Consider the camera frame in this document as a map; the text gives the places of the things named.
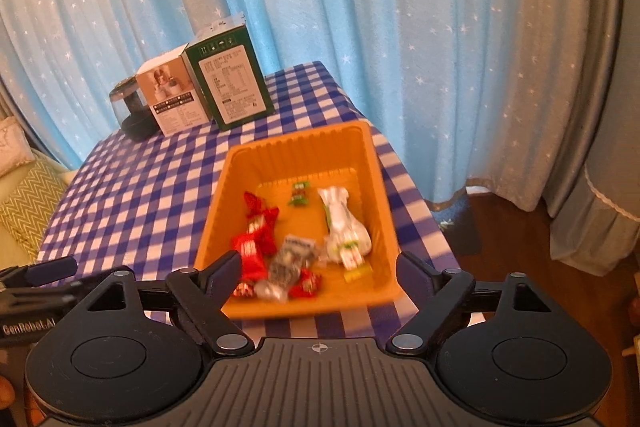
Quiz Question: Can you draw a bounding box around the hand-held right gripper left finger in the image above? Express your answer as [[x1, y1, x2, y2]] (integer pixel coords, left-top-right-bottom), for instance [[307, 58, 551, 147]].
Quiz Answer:
[[87, 251, 253, 355]]

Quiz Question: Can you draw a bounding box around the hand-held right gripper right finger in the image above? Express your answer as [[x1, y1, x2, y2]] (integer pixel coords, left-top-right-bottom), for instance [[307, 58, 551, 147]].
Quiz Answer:
[[387, 251, 553, 355]]

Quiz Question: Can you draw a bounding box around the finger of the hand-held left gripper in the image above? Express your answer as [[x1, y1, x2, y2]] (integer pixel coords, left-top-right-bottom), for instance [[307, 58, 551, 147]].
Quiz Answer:
[[0, 282, 86, 309], [0, 257, 78, 288]]

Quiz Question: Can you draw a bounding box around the large red candy packet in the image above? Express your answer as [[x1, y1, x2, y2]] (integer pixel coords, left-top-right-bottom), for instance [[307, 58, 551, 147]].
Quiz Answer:
[[229, 227, 278, 284]]

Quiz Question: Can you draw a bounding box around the clear dark snack packet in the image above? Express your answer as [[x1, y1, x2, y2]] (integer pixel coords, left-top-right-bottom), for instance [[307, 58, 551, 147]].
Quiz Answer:
[[255, 234, 321, 304]]

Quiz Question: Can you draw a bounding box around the white snack packet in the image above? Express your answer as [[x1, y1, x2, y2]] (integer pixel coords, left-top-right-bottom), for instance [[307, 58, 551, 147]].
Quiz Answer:
[[317, 186, 373, 270]]

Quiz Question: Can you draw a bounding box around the green red candy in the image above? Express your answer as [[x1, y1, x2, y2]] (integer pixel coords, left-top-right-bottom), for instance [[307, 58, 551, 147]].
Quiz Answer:
[[286, 179, 314, 208]]

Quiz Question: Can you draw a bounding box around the orange plastic tray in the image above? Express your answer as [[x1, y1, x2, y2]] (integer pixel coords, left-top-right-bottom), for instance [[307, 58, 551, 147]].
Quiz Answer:
[[194, 122, 403, 320]]

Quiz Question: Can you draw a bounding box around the light green sofa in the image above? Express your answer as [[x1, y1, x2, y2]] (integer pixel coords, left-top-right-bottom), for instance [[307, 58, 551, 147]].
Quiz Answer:
[[0, 147, 66, 273]]

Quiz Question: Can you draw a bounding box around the green zigzag pillow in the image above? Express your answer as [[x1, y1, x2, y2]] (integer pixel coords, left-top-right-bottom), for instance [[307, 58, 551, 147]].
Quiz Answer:
[[0, 167, 69, 260]]

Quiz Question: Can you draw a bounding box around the blue white checkered tablecloth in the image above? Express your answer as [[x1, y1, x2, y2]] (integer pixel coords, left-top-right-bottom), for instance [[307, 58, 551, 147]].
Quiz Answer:
[[37, 62, 463, 348]]

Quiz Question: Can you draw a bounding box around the beige pillow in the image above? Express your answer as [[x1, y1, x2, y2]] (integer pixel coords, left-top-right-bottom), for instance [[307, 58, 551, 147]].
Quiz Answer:
[[0, 116, 28, 178]]

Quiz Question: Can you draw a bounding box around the dark glass humidifier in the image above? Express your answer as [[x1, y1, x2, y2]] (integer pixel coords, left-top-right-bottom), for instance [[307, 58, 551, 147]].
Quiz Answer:
[[109, 76, 156, 141]]

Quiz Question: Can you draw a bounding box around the white product box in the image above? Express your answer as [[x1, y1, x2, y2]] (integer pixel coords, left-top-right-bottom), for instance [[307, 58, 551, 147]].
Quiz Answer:
[[136, 47, 211, 136]]

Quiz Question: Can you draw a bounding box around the grey cloth with lace trim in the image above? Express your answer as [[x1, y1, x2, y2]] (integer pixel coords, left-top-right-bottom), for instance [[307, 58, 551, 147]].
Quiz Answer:
[[547, 147, 640, 280]]

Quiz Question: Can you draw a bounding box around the green carton box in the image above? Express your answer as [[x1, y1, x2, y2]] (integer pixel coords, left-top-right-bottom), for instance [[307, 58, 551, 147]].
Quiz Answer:
[[181, 13, 276, 131]]

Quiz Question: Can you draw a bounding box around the blue star curtain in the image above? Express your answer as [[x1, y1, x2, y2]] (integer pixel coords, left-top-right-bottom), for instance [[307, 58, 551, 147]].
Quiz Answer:
[[0, 0, 601, 208]]

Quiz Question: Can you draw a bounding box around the grey curtain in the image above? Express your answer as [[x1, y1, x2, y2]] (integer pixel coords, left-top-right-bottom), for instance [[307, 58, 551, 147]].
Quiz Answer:
[[545, 0, 640, 218]]

